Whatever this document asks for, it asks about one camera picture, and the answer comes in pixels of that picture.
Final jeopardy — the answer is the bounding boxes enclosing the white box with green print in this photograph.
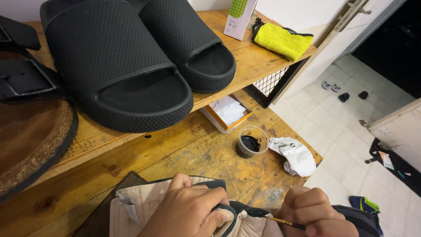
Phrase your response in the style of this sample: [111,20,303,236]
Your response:
[224,0,258,41]

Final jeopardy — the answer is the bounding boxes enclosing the orange and white cardboard box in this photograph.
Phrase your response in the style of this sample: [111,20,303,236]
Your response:
[200,93,253,135]

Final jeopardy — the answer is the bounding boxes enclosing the person's left hand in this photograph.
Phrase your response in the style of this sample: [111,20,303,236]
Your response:
[138,173,236,237]

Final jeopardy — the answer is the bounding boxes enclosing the dark shoe with cream lining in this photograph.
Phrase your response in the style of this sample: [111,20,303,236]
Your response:
[74,171,284,237]

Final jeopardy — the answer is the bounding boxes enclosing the black floor mat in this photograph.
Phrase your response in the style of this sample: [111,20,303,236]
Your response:
[364,138,421,197]

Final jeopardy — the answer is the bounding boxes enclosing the white door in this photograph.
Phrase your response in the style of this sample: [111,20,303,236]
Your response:
[272,0,408,105]

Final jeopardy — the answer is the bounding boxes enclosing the large black slide sandal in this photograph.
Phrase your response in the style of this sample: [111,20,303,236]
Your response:
[138,0,237,94]
[40,0,194,134]

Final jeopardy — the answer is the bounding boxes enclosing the white wooden panel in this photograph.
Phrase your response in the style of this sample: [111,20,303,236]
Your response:
[367,98,421,159]

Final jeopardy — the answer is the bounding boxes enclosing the colourful printed card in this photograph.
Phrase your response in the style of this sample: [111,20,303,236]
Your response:
[378,150,395,171]

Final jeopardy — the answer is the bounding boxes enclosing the person's dark grey clothing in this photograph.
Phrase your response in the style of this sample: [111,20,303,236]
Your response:
[332,204,381,237]

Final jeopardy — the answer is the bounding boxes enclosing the pile of white paper slips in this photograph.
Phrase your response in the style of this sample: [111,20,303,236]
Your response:
[209,96,247,126]

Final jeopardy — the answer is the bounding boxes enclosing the crumpled white stained tissue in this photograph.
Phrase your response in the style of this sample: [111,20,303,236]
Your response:
[269,136,317,178]

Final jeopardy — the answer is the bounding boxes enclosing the black wire mesh panel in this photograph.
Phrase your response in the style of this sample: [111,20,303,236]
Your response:
[244,63,302,109]

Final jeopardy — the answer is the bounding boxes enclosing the wooden shelf board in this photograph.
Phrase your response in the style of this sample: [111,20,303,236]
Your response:
[24,9,318,190]

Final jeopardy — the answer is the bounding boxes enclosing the thin black paintbrush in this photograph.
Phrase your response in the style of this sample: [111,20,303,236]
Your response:
[263,215,308,231]

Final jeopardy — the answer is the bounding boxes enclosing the brown cork sandal black strap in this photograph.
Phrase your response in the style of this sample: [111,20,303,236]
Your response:
[0,15,79,202]

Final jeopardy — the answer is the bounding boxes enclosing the person's right hand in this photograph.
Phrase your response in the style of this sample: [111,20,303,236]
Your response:
[275,187,359,237]

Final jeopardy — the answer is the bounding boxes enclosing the clear cup with black paint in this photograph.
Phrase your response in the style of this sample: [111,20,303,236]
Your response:
[235,125,270,159]

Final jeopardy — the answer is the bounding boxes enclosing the metal door latch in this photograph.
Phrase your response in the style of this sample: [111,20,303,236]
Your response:
[334,0,372,32]

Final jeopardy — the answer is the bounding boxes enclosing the blue and green shoe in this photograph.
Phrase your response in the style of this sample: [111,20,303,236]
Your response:
[349,196,384,236]

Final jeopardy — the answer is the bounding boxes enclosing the yellow-green microfibre cloth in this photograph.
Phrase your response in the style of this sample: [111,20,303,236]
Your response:
[251,18,314,62]

